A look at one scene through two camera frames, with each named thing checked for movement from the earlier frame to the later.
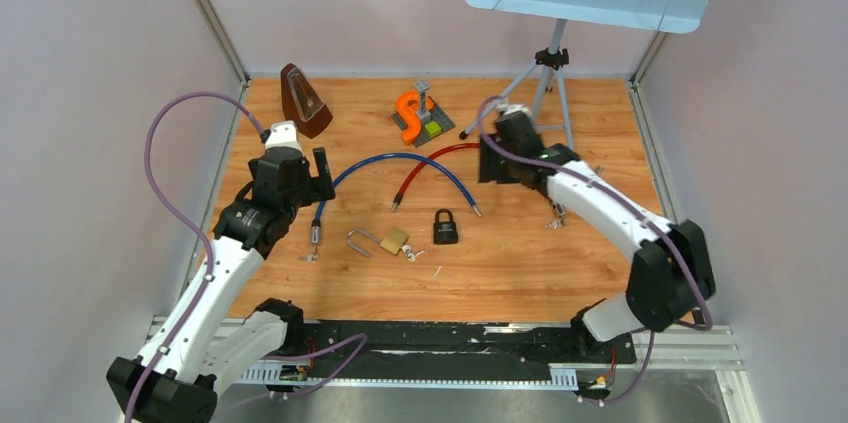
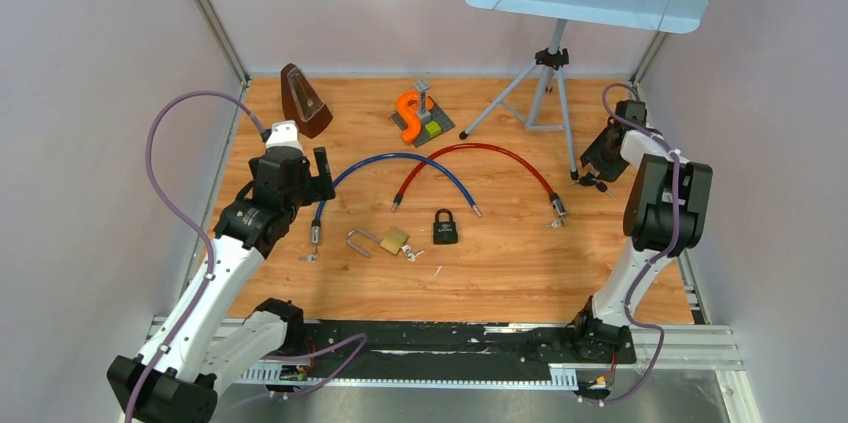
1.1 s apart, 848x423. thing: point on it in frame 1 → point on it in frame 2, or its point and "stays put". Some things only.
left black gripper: x=315 y=186 stays put
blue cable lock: x=315 y=229 stays put
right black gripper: x=489 y=169 → x=608 y=171
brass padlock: x=392 y=240 stays put
